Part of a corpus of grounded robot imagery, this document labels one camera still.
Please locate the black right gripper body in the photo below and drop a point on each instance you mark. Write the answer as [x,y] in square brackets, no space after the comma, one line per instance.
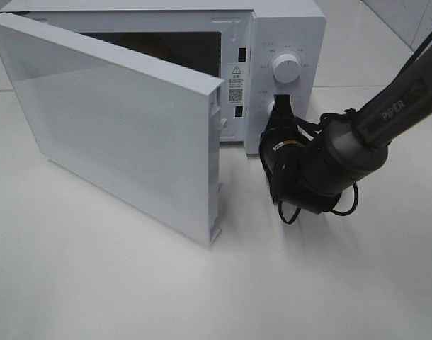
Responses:
[279,151]

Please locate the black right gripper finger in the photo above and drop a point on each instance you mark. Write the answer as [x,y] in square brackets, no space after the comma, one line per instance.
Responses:
[282,113]

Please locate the white timer knob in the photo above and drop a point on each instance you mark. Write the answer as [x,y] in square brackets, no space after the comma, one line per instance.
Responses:
[270,112]

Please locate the white microwave door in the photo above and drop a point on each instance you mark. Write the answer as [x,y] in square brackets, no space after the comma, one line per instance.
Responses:
[141,128]

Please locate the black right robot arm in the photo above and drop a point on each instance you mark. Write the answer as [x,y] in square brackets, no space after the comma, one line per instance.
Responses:
[309,165]

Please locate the white upper power knob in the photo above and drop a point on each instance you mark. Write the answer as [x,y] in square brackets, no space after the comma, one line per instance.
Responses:
[286,67]

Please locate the white microwave oven body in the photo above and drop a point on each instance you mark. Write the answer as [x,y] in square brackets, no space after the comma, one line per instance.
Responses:
[232,40]

